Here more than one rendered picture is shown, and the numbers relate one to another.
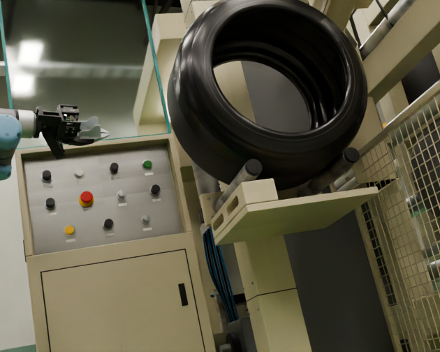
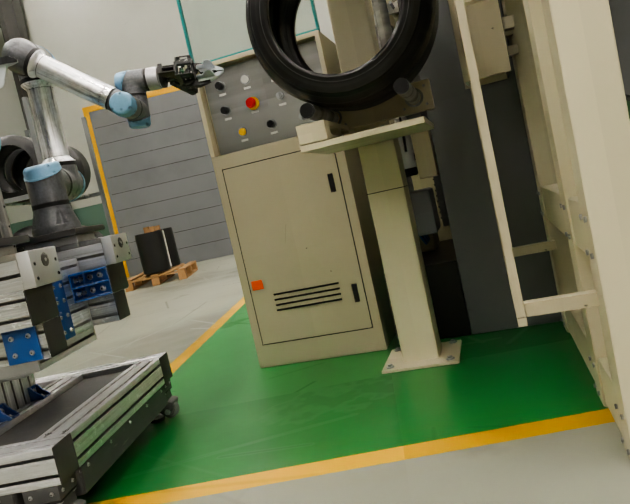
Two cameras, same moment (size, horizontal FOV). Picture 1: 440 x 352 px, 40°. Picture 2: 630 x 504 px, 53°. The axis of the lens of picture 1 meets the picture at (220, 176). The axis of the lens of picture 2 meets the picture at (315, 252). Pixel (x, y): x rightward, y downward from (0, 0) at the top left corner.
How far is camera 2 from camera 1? 110 cm
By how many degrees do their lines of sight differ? 39
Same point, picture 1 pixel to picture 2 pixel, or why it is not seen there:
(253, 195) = (306, 137)
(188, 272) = (336, 163)
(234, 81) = not seen: outside the picture
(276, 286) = (384, 186)
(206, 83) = (262, 35)
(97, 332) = (267, 214)
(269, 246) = (379, 150)
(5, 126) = (119, 103)
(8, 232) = not seen: hidden behind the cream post
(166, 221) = not seen: hidden behind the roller
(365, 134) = (479, 24)
